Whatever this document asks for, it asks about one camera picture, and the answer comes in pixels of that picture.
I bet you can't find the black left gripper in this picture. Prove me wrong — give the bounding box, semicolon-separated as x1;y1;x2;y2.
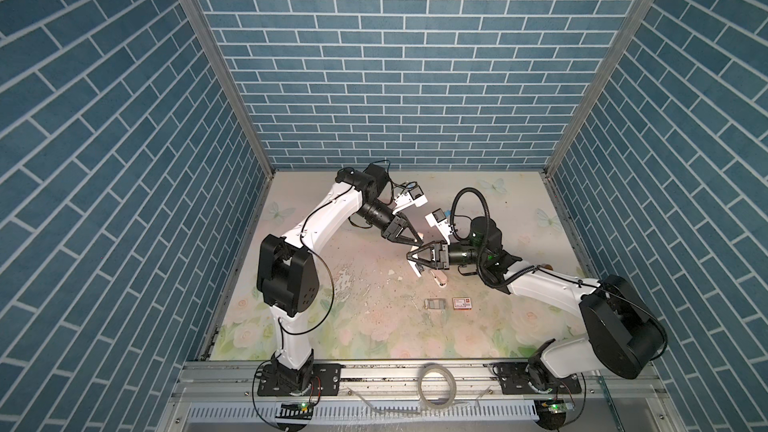
355;201;423;244

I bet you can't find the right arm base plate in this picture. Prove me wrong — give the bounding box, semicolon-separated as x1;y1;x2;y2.
488;361;582;396

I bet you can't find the aluminium corner post left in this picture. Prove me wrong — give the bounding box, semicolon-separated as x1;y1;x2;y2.
178;0;275;180

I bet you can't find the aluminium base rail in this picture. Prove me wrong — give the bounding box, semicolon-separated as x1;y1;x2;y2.
159;359;684;431

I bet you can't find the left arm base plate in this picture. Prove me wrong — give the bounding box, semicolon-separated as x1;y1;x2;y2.
256;361;343;398

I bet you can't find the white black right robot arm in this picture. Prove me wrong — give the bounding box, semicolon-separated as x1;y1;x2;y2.
406;187;669;393

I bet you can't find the aluminium corner post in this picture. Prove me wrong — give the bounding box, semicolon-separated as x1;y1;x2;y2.
178;0;275;180
542;0;655;181

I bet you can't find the red staple box sleeve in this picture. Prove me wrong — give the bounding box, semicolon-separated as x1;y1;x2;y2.
452;297;473;311

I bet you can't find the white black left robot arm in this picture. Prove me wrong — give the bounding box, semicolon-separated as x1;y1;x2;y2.
257;161;427;374

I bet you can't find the aluminium corner post right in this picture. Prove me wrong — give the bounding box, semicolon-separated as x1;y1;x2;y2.
542;0;655;181

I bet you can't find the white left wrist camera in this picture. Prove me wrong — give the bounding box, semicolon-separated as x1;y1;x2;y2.
393;183;428;213

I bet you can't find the cardboard staple tray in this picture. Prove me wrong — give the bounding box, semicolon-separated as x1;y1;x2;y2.
424;298;447;311

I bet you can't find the coiled clear tube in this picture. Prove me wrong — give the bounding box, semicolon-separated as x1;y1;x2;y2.
416;363;458;411

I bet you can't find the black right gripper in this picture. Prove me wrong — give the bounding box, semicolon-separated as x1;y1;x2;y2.
409;241;488;271

